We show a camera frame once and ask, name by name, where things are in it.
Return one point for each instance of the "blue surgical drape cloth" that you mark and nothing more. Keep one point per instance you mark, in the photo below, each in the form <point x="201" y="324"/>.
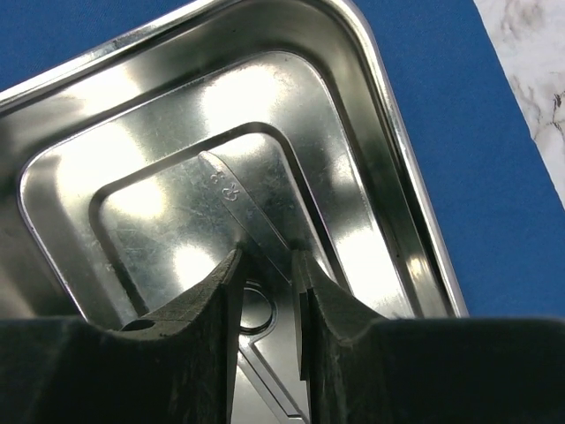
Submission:
<point x="497" y="208"/>

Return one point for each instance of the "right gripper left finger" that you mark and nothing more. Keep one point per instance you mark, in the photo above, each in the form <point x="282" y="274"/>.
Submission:
<point x="174" y="365"/>

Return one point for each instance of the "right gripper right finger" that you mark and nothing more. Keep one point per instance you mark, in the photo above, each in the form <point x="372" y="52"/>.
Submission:
<point x="360" y="367"/>

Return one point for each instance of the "stainless steel instrument tray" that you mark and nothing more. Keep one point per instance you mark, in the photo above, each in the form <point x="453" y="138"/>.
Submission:
<point x="107" y="214"/>

